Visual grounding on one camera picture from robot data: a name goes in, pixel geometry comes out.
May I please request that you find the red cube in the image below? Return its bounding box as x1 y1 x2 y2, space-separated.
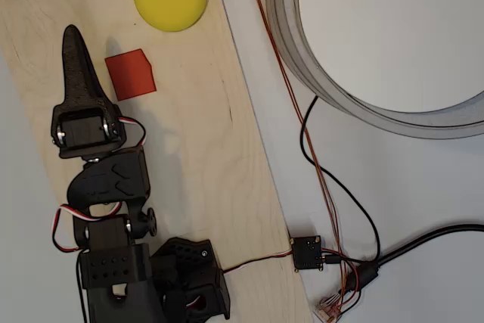
104 48 157 101

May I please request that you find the light wooden board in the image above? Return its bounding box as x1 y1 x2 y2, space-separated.
0 0 315 323

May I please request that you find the red white black servo lead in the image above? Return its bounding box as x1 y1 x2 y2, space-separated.
221 249 294 274

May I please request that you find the small black controller board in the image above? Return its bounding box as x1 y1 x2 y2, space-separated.
290 234 325 273

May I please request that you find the gripper servo cable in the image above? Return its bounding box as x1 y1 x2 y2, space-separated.
116 116 147 148

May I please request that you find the wrist servo cable loop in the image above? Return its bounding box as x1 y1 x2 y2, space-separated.
51 203 124 253

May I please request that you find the thin dark arm cable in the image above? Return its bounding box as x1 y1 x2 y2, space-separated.
76 254 88 323

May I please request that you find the thin copper wire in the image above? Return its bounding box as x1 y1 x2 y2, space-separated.
244 0 351 301

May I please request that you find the large grey ring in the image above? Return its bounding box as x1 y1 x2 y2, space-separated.
265 0 484 141

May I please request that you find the thin red wire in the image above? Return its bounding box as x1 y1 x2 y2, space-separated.
320 247 365 315

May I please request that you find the thin black usb cable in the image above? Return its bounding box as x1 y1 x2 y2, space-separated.
300 95 381 266

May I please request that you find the clear wire connector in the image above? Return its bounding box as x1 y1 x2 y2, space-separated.
312 294 343 322

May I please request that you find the thick black power cable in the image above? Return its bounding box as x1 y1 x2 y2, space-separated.
347 223 484 294

